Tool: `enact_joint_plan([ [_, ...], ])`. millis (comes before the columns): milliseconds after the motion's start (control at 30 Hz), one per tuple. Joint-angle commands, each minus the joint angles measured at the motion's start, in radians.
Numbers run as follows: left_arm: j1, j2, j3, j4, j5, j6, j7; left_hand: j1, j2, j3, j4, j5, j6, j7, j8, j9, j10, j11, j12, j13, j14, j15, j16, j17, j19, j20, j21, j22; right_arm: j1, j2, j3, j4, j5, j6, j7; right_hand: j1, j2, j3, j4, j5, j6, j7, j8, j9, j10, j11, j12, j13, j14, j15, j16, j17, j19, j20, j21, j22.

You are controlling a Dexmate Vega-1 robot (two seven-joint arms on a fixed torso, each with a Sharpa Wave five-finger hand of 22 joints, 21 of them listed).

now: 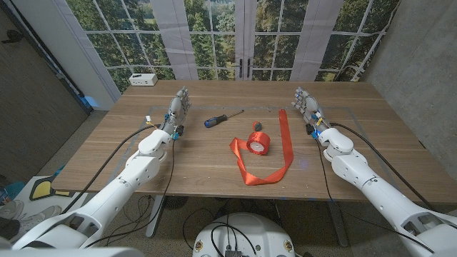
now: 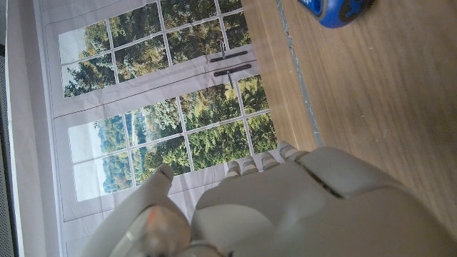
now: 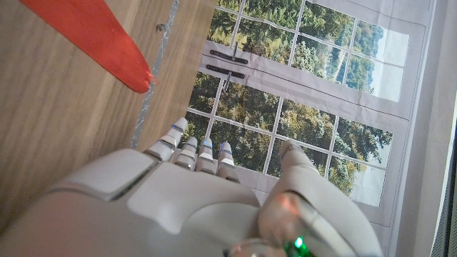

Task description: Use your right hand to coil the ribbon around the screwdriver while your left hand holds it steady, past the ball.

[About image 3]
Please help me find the printed window forest backdrop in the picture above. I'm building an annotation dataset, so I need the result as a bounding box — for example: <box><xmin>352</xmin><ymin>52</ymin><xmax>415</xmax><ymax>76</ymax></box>
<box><xmin>178</xmin><ymin>0</ymin><xmax>438</xmax><ymax>256</ymax></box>

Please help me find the orange satin ribbon roll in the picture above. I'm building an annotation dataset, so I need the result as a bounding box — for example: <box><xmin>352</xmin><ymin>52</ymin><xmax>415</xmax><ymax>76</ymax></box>
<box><xmin>19</xmin><ymin>0</ymin><xmax>158</xmax><ymax>94</ymax></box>

